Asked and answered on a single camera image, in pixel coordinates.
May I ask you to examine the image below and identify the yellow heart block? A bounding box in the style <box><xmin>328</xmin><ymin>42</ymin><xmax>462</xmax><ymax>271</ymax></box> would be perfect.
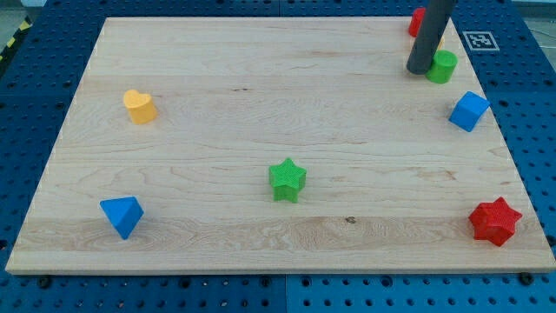
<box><xmin>122</xmin><ymin>90</ymin><xmax>158</xmax><ymax>124</ymax></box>

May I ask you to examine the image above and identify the light wooden board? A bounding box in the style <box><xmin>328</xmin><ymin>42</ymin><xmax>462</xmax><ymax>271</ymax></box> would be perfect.
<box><xmin>6</xmin><ymin>17</ymin><xmax>555</xmax><ymax>276</ymax></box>

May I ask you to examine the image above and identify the blue triangular prism block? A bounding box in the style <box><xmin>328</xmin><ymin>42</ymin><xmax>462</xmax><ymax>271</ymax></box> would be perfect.
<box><xmin>99</xmin><ymin>196</ymin><xmax>144</xmax><ymax>240</ymax></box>

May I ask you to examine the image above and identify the blue cube block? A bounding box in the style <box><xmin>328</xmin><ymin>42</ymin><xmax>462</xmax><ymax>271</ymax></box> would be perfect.
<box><xmin>448</xmin><ymin>91</ymin><xmax>490</xmax><ymax>132</ymax></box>

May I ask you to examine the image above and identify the white fiducial marker tag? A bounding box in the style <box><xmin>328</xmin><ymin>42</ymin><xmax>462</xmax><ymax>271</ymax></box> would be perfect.
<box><xmin>463</xmin><ymin>31</ymin><xmax>500</xmax><ymax>51</ymax></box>

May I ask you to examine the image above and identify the green cylinder block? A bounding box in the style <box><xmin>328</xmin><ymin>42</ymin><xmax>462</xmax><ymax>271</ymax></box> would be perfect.
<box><xmin>426</xmin><ymin>50</ymin><xmax>458</xmax><ymax>84</ymax></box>

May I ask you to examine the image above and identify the red star block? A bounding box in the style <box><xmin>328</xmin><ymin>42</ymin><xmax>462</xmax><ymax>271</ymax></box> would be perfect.
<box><xmin>468</xmin><ymin>196</ymin><xmax>523</xmax><ymax>247</ymax></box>

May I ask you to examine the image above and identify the red cylinder block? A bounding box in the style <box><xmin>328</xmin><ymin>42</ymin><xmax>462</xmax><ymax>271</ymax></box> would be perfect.
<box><xmin>407</xmin><ymin>7</ymin><xmax>426</xmax><ymax>37</ymax></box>

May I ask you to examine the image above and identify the green star block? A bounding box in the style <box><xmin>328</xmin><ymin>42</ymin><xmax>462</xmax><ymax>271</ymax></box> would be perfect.
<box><xmin>268</xmin><ymin>157</ymin><xmax>307</xmax><ymax>203</ymax></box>

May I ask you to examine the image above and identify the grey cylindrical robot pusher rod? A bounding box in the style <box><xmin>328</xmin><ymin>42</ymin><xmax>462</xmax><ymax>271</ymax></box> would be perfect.
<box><xmin>406</xmin><ymin>0</ymin><xmax>457</xmax><ymax>75</ymax></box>

